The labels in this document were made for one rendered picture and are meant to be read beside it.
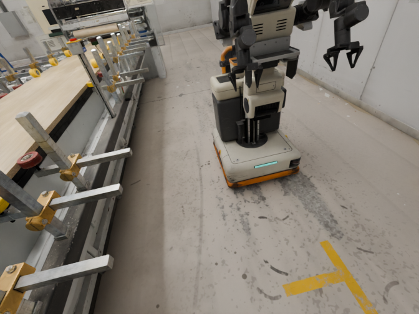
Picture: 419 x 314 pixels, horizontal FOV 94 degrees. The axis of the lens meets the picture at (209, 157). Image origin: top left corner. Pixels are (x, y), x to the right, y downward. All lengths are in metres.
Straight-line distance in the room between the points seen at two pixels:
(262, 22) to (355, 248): 1.42
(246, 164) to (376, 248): 0.95
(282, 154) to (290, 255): 0.71
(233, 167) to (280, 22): 0.94
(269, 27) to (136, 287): 1.68
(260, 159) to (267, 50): 0.78
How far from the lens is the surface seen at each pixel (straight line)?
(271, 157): 1.61
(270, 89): 1.34
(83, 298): 1.49
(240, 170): 1.54
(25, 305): 0.85
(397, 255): 1.71
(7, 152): 1.30
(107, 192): 0.80
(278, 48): 1.24
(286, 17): 1.25
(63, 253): 0.94
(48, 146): 0.99
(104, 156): 1.02
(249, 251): 1.46
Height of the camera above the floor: 1.34
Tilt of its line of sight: 40 degrees down
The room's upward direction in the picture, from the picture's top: 10 degrees counter-clockwise
